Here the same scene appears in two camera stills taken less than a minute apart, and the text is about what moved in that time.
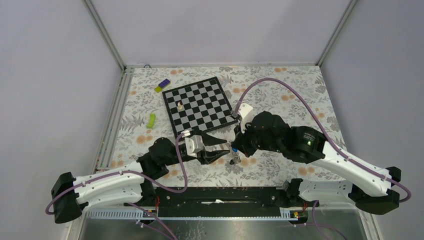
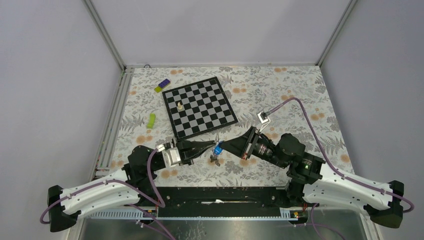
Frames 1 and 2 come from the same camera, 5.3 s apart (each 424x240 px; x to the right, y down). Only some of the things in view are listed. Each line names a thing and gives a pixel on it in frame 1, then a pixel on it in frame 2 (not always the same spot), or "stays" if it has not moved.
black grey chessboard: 202,106 stays
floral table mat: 141,115 stays
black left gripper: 205,156 to 188,150
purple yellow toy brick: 162,85 stays
